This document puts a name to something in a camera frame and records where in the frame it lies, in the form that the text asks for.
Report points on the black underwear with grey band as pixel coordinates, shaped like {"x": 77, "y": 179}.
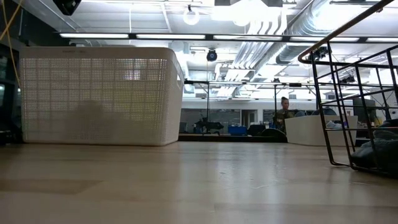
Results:
{"x": 392, "y": 133}

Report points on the dark grey Puma underwear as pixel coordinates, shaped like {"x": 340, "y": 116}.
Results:
{"x": 385, "y": 155}

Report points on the long ceiling light tube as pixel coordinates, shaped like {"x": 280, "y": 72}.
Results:
{"x": 93, "y": 36}
{"x": 171, "y": 36}
{"x": 339, "y": 39}
{"x": 248, "y": 37}
{"x": 382, "y": 40}

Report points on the large white perforated plastic basket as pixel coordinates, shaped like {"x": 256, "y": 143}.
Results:
{"x": 99, "y": 93}

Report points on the round white ceiling lamp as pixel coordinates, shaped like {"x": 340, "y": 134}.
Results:
{"x": 191, "y": 17}

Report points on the round black ceiling device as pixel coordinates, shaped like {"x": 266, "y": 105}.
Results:
{"x": 212, "y": 55}

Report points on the black background machine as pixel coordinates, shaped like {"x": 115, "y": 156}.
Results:
{"x": 208, "y": 126}

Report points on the blue plastic crate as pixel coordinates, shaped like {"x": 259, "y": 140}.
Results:
{"x": 237, "y": 130}

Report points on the person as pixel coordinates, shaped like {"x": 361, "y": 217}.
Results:
{"x": 283, "y": 116}

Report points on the dark computer monitor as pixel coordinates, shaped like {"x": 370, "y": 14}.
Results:
{"x": 363, "y": 110}

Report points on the black aluminium table frame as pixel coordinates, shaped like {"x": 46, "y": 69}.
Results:
{"x": 217, "y": 137}

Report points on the silver ventilation duct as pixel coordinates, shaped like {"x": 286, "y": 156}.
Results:
{"x": 298, "y": 49}

